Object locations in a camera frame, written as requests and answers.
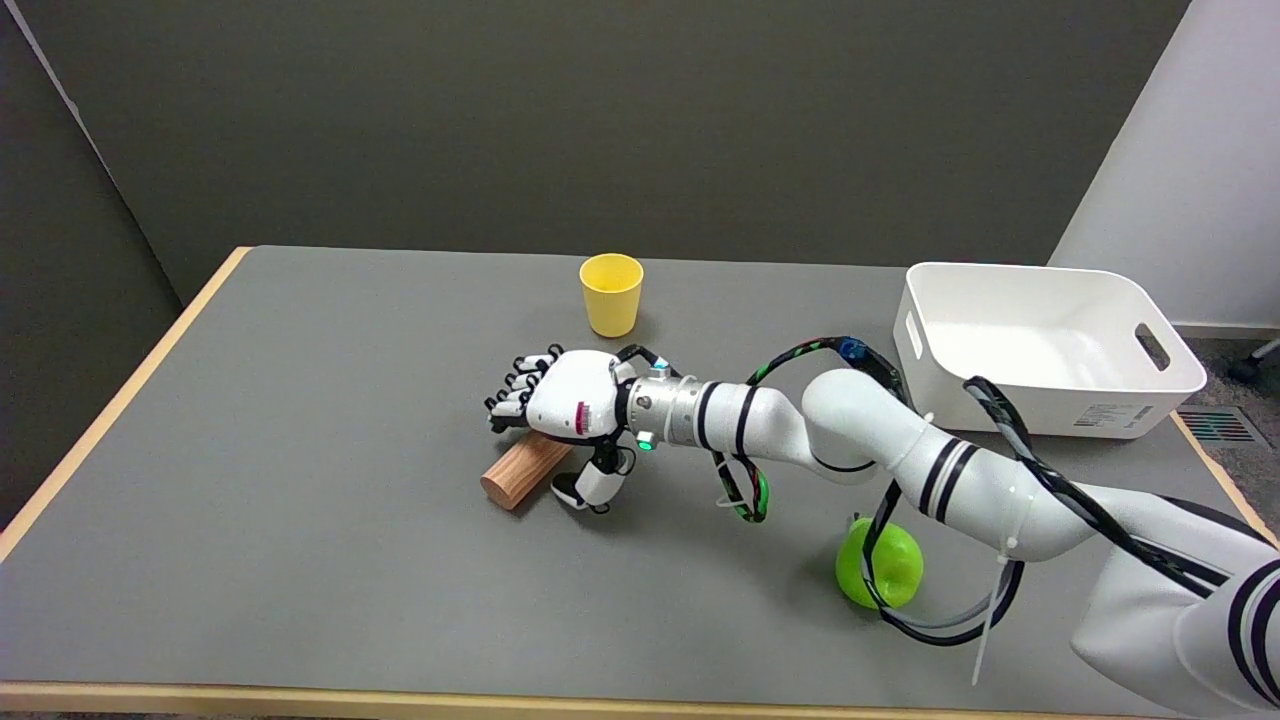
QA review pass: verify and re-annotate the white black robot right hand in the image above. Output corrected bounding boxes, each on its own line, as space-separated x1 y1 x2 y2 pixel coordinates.
485 344 637 515

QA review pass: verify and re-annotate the wooden cylinder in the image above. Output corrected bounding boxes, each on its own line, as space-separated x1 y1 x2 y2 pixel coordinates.
480 430 576 511

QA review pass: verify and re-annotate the yellow plastic cup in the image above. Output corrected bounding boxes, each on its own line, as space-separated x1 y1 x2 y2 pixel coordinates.
579 253 645 339

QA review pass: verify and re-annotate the green apple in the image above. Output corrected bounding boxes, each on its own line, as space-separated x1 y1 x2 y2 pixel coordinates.
835 514 924 611

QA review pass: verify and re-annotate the long white zip tie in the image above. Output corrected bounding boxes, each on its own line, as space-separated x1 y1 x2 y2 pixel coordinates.
972 488 1033 688

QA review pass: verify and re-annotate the white plastic storage bin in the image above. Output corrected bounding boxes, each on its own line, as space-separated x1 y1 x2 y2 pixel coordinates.
893 262 1208 439

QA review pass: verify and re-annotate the floor vent grille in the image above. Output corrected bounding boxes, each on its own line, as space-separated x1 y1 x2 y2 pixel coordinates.
1178 406 1257 445

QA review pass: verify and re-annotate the black chair caster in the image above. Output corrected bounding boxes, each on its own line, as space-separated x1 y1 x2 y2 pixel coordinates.
1227 338 1280 384

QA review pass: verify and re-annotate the green black braided cable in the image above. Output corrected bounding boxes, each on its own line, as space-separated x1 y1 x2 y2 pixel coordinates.
615 337 909 525

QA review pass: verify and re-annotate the black cable loop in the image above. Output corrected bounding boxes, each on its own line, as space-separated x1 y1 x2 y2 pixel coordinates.
858 376 1236 648

